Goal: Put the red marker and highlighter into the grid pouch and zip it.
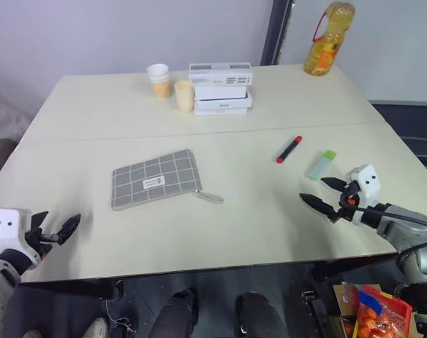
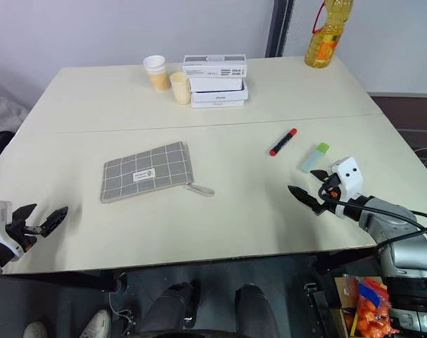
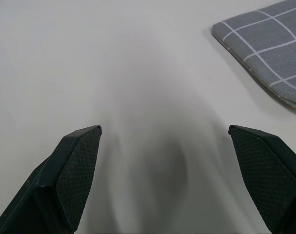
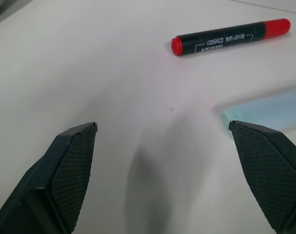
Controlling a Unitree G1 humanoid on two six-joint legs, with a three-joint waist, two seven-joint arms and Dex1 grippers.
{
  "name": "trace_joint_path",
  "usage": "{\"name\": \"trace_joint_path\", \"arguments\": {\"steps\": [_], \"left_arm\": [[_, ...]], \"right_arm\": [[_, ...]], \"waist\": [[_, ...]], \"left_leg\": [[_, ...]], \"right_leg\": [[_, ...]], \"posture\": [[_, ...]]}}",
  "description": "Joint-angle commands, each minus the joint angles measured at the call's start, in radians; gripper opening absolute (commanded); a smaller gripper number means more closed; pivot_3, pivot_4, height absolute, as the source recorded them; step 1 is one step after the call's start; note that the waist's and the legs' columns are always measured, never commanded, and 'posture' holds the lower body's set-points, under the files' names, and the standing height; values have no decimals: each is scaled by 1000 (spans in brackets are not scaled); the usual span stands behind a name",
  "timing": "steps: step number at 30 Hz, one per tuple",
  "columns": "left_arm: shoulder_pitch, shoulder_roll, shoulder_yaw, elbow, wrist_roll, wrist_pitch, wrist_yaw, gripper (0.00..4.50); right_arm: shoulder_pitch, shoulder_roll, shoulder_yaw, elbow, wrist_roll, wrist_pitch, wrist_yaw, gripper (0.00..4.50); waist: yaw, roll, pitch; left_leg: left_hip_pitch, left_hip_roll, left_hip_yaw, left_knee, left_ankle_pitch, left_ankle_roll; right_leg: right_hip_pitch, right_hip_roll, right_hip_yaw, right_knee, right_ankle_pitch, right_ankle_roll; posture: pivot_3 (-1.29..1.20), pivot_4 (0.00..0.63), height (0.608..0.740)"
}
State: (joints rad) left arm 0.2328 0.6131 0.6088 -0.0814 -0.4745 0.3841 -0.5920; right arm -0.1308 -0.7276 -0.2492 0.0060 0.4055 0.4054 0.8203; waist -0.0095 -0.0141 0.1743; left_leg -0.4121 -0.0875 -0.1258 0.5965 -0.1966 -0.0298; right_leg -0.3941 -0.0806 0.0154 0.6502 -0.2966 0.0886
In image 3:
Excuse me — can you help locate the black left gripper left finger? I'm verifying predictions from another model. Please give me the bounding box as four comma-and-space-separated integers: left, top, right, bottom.
0, 125, 103, 234

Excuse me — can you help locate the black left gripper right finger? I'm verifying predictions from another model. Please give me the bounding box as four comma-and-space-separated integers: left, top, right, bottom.
228, 125, 296, 234

